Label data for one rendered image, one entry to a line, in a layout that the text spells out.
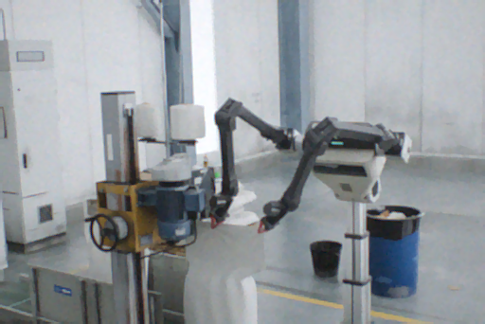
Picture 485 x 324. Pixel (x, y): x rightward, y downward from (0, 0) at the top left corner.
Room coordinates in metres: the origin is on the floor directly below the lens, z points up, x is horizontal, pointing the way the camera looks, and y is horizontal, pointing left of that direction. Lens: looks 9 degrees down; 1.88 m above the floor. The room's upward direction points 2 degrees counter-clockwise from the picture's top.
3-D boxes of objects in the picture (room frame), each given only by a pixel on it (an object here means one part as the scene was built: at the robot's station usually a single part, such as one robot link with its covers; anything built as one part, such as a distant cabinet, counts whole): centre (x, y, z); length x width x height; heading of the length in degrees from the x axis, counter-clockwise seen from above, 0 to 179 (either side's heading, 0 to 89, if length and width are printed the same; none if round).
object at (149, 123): (3.18, 0.46, 1.61); 0.15 x 0.14 x 0.17; 56
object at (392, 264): (5.04, -1.20, 0.32); 0.51 x 0.48 x 0.65; 146
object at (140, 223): (3.06, 0.51, 1.18); 0.34 x 0.25 x 0.31; 146
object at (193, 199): (2.89, 0.22, 1.25); 0.10 x 0.08 x 0.12; 171
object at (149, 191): (2.92, 0.41, 1.27); 0.12 x 0.09 x 0.09; 146
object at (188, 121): (3.03, 0.25, 1.61); 0.17 x 0.17 x 0.17
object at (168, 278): (3.84, 0.56, 0.54); 1.05 x 0.02 x 0.41; 56
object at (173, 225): (2.90, 0.32, 1.21); 0.15 x 0.15 x 0.25
